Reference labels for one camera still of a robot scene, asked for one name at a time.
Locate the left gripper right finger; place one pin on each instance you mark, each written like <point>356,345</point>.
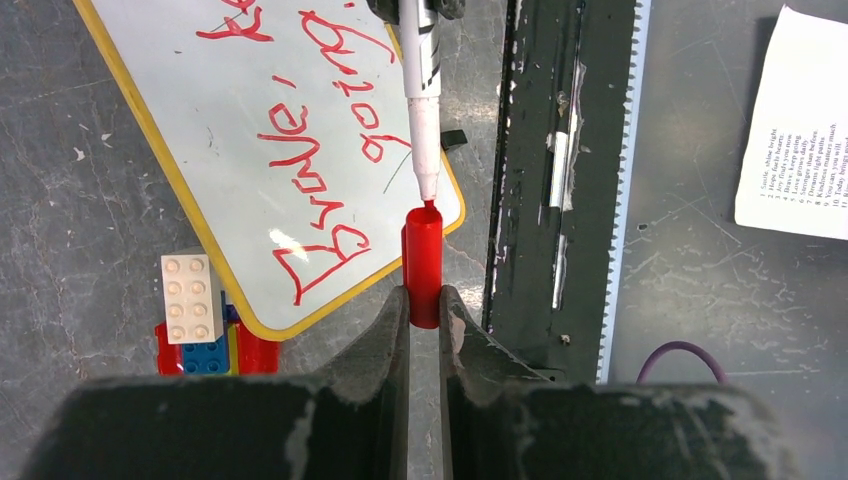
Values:
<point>477,377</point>

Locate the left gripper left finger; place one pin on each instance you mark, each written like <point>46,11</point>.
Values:
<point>361,421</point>

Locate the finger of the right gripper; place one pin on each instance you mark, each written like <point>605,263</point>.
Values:
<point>386,10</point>
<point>450,9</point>

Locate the red whiteboard marker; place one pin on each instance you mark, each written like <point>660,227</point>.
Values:
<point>419,39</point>

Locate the red marker cap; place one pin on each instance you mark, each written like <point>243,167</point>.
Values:
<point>421,241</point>

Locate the yellow framed whiteboard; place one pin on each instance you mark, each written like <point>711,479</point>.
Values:
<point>282,128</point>

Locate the red toy plate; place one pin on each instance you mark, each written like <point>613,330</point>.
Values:
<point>256,356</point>

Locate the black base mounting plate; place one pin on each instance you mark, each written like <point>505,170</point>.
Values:
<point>564,75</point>

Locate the green toy brick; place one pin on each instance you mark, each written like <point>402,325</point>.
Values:
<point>233,356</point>

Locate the blue toy brick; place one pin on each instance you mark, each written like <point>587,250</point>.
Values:
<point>208,358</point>

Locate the white toy brick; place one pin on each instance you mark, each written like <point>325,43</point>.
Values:
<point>192,295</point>

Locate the white paper sheet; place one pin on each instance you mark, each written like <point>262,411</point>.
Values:
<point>794,171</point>

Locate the slotted cable duct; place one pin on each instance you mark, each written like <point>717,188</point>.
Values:
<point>631,104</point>

